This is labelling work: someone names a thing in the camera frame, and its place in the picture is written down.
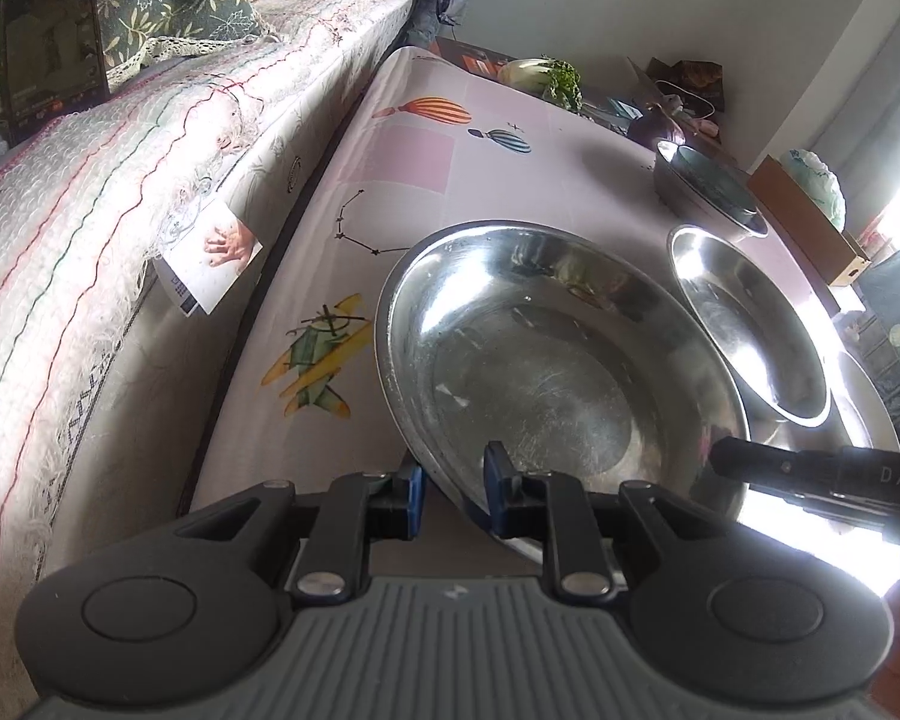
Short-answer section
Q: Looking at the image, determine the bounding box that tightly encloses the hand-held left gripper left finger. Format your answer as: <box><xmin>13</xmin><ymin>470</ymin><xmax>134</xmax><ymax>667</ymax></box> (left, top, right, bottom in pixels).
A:
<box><xmin>172</xmin><ymin>465</ymin><xmax>428</xmax><ymax>608</ymax></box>

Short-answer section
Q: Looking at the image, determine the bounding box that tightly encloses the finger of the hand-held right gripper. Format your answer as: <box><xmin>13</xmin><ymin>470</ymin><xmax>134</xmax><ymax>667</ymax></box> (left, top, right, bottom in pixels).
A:
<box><xmin>711</xmin><ymin>435</ymin><xmax>841</xmax><ymax>518</ymax></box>

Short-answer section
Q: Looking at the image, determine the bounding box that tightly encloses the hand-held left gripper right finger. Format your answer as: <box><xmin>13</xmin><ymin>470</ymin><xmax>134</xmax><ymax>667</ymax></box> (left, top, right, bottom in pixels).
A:
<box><xmin>482</xmin><ymin>441</ymin><xmax>732</xmax><ymax>605</ymax></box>

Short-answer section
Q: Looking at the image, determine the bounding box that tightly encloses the white plate with calligraphy print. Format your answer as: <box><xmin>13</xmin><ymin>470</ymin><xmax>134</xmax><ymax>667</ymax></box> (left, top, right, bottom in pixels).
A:
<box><xmin>825</xmin><ymin>349</ymin><xmax>900</xmax><ymax>458</ymax></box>

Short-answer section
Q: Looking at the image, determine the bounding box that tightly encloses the shallow steel plate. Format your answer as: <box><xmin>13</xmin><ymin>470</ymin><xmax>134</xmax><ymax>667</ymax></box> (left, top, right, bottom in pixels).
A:
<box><xmin>373</xmin><ymin>220</ymin><xmax>751</xmax><ymax>548</ymax></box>
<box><xmin>666</xmin><ymin>225</ymin><xmax>833</xmax><ymax>428</ymax></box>

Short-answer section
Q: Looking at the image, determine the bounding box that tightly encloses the deep steel bowl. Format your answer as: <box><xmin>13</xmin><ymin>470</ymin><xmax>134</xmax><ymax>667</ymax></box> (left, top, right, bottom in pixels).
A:
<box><xmin>652</xmin><ymin>141</ymin><xmax>770</xmax><ymax>239</ymax></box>

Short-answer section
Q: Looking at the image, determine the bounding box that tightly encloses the open cardboard box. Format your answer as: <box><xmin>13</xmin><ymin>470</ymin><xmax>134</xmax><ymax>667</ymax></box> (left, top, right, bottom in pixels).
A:
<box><xmin>748</xmin><ymin>154</ymin><xmax>872</xmax><ymax>287</ymax></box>

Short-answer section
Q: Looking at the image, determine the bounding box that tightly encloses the pale green plastic bag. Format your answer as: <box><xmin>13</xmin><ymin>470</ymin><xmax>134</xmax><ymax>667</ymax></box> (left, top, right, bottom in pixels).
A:
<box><xmin>780</xmin><ymin>148</ymin><xmax>848</xmax><ymax>232</ymax></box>

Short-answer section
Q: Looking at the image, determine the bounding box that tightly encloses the printed photo card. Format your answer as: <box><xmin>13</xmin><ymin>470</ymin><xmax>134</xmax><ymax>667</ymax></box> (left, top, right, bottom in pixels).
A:
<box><xmin>156</xmin><ymin>199</ymin><xmax>265</xmax><ymax>316</ymax></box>

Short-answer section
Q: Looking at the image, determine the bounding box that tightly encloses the pink printed tablecloth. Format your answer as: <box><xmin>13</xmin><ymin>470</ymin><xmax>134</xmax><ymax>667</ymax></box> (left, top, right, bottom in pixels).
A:
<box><xmin>187</xmin><ymin>45</ymin><xmax>900</xmax><ymax>593</ymax></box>

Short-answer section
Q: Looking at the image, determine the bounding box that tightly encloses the dark red plastic bag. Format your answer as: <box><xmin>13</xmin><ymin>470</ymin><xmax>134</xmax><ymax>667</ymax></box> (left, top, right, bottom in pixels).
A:
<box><xmin>628</xmin><ymin>106</ymin><xmax>689</xmax><ymax>147</ymax></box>

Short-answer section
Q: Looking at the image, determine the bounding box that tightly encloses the brown paper bag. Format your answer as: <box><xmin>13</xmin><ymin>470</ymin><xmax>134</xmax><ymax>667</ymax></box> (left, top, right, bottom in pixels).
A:
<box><xmin>671</xmin><ymin>58</ymin><xmax>723</xmax><ymax>102</ymax></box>

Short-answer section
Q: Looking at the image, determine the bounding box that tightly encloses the leafy green vegetable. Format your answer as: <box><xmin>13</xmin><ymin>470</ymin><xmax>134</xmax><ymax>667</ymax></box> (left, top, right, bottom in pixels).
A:
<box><xmin>495</xmin><ymin>56</ymin><xmax>584</xmax><ymax>113</ymax></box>

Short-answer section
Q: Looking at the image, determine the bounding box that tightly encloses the green leaf-print pillow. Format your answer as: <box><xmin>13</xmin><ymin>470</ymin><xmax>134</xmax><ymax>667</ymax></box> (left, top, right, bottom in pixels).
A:
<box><xmin>0</xmin><ymin>0</ymin><xmax>271</xmax><ymax>128</ymax></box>

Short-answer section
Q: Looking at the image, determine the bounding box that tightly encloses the black smartphone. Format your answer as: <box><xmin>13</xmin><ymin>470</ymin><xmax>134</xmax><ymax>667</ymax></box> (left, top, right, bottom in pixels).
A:
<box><xmin>0</xmin><ymin>0</ymin><xmax>111</xmax><ymax>145</ymax></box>

